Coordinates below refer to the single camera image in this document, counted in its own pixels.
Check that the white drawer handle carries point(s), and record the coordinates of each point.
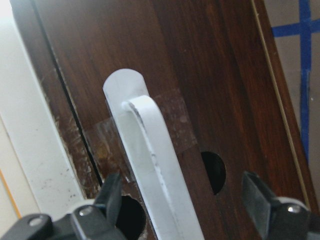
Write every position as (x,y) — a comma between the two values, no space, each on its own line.
(152,157)

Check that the cream plastic storage box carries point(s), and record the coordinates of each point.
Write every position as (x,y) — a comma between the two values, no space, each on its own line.
(36,175)

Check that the dark brown wooden drawer cabinet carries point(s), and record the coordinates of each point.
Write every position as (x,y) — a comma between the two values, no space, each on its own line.
(212,68)

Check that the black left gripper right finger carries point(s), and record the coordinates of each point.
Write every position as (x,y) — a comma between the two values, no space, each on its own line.
(277,217)

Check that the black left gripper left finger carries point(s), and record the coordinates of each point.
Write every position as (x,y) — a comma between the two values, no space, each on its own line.
(95,221)

